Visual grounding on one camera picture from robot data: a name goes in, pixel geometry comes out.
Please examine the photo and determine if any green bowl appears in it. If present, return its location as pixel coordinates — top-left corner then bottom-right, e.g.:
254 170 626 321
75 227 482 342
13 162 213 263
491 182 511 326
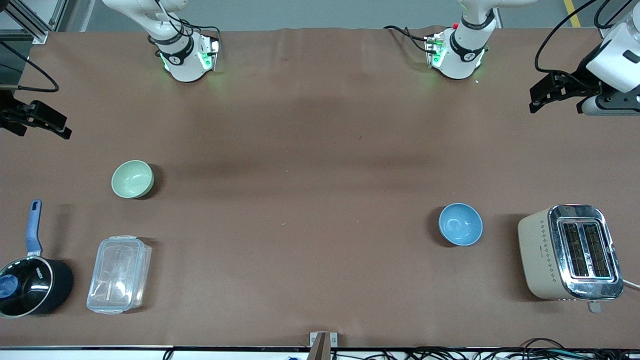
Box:
111 160 155 199

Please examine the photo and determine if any blue bowl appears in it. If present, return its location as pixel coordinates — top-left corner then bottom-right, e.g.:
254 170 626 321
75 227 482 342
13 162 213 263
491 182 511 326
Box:
438 202 484 247

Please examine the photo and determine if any beige chrome toaster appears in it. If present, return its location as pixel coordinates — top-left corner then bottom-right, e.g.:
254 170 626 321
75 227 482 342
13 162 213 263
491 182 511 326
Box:
517 204 625 314

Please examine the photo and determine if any clear plastic food container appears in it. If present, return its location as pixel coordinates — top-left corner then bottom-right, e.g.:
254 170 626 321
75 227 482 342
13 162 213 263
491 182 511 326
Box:
86 235 152 315

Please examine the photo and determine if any black cable loop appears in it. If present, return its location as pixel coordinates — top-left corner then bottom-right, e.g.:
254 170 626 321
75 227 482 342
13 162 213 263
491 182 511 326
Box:
0 40 60 94

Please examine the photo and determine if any aluminium frame profile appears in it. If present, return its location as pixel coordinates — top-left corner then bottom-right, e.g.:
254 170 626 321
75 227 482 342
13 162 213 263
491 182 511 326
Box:
0 0 68 45

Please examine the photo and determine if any black arm base cable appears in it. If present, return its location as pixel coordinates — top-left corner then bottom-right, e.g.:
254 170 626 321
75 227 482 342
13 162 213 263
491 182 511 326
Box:
383 25 437 54

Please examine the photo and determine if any black saucepan with blue handle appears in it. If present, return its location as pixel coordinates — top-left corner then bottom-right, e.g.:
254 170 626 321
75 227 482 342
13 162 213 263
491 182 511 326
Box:
0 199 74 319

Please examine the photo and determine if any metal table edge bracket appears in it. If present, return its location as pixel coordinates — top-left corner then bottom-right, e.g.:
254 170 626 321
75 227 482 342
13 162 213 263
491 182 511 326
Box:
308 331 338 360

